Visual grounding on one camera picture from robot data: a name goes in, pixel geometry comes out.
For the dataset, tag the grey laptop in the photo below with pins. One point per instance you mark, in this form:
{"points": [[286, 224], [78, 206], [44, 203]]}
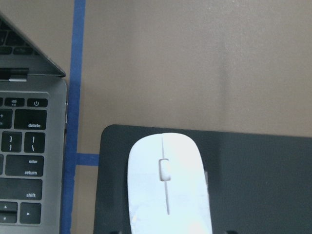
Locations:
{"points": [[33, 104]]}

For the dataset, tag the black mouse pad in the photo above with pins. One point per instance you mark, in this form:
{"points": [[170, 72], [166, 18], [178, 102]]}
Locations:
{"points": [[258, 184]]}

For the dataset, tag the white computer mouse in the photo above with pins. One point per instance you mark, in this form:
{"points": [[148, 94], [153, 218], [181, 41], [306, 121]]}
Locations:
{"points": [[167, 186]]}

